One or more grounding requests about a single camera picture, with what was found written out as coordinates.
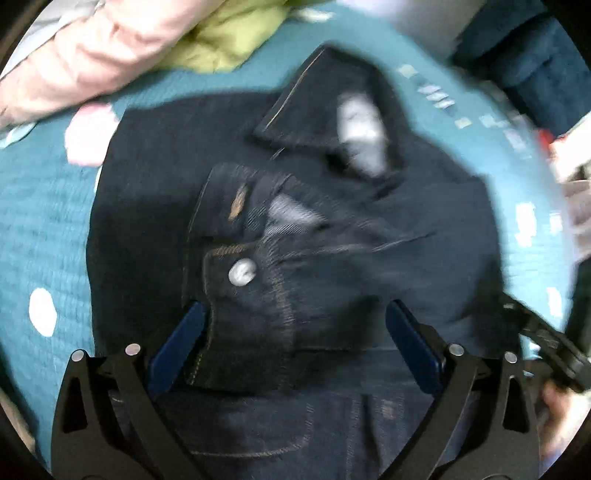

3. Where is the dark denim jacket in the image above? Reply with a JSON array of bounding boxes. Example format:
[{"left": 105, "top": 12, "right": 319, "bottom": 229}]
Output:
[{"left": 87, "top": 44, "right": 523, "bottom": 480}]

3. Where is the light blue cloth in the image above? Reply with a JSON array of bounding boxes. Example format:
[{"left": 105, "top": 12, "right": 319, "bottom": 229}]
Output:
[{"left": 7, "top": 0, "right": 109, "bottom": 75}]

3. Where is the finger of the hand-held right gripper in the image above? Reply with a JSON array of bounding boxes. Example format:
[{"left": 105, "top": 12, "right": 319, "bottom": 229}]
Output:
[{"left": 500, "top": 292, "right": 591, "bottom": 394}]

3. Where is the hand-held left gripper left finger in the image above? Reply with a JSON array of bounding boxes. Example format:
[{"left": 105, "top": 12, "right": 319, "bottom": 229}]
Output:
[{"left": 51, "top": 300, "right": 208, "bottom": 480}]

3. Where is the dark blue cloth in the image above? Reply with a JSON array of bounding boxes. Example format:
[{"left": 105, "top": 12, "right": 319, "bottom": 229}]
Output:
[{"left": 450, "top": 0, "right": 591, "bottom": 137}]

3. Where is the white and red cloth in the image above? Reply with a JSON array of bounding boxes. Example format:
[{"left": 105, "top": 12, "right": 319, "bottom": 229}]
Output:
[{"left": 547, "top": 127, "right": 591, "bottom": 185}]

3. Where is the teal dotted bed blanket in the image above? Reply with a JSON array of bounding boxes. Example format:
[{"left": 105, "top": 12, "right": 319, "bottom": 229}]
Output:
[{"left": 0, "top": 2, "right": 578, "bottom": 467}]

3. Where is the green garment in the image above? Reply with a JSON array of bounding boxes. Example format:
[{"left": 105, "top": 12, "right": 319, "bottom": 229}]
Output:
[{"left": 173, "top": 0, "right": 301, "bottom": 75}]

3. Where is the grey cloth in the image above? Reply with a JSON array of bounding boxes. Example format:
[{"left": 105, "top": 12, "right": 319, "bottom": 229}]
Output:
[{"left": 561, "top": 178, "right": 591, "bottom": 264}]

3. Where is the pink garment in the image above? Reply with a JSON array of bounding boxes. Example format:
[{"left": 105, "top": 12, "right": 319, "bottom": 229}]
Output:
[{"left": 0, "top": 0, "right": 232, "bottom": 132}]

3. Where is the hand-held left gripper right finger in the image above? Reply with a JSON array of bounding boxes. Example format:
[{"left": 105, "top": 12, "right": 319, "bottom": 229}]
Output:
[{"left": 379, "top": 300, "right": 542, "bottom": 480}]

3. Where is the person's right hand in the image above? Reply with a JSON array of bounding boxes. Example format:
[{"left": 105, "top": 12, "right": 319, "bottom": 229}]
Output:
[{"left": 539, "top": 382, "right": 581, "bottom": 460}]

